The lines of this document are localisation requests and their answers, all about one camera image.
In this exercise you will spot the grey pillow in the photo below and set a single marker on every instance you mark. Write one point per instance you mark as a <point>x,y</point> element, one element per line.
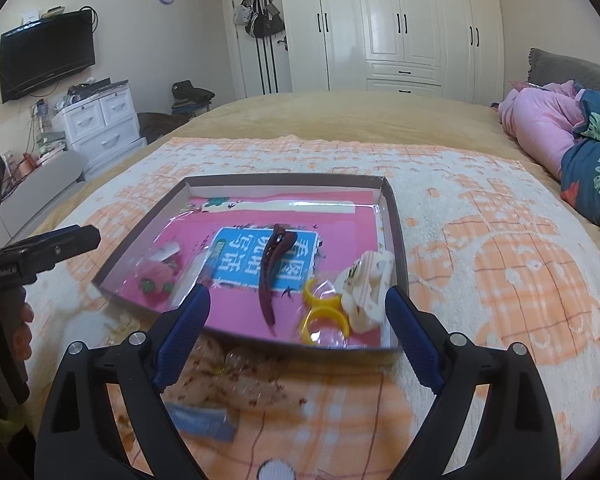
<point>546,67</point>

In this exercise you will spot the yellow rings in bag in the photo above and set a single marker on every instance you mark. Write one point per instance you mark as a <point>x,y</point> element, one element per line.
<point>325,317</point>

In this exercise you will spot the blue floral quilt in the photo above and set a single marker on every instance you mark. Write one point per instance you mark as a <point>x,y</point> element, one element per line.
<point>580,180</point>

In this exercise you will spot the pink flower hair accessory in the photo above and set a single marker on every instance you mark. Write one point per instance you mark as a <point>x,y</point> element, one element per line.
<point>158,270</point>

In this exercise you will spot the person's left hand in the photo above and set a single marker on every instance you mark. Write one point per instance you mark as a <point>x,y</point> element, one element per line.
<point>21,339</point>

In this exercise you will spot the black wall television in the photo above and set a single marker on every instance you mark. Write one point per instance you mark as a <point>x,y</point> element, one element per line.
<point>45,51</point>

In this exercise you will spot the pile of dark clothes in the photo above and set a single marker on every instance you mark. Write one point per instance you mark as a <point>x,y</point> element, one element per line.
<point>188,101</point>

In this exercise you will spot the dark red hair clip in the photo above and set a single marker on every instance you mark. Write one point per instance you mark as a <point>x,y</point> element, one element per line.
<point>278,244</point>

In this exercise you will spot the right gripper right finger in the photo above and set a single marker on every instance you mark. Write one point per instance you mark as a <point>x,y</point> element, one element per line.
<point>516,437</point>

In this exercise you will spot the white claw hair clip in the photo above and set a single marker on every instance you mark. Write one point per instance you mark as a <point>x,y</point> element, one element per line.
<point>363,287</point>

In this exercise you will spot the tan bed sheet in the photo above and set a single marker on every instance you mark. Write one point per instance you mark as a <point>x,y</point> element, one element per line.
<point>340,115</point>

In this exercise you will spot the orange white plaid blanket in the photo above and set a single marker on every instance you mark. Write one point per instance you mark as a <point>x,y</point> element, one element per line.
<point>489,250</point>

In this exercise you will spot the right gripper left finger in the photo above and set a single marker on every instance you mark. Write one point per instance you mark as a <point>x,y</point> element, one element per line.
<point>79,438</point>

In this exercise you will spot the floral mesh bow hairpiece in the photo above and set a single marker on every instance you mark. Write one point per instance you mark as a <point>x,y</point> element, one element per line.
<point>239,379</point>

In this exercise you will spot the small blue packet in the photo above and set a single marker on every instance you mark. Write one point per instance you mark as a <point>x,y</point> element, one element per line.
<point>211,423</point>

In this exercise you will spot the bags hanging on door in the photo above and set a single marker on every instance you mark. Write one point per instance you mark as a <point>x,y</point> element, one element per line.
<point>260,18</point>

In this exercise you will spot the white plastic drawer cabinet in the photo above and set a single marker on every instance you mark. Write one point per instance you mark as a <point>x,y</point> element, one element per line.
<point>103,129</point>

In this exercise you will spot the white glossy wardrobe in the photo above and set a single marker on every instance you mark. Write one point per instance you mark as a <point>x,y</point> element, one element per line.
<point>448,48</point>

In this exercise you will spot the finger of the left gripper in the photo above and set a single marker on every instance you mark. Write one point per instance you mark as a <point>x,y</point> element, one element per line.
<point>41,253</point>

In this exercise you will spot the pink quilt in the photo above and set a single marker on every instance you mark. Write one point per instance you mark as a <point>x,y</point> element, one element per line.
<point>541,120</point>

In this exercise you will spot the pink book in box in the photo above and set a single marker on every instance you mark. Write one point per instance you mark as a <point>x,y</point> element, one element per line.
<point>226,237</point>

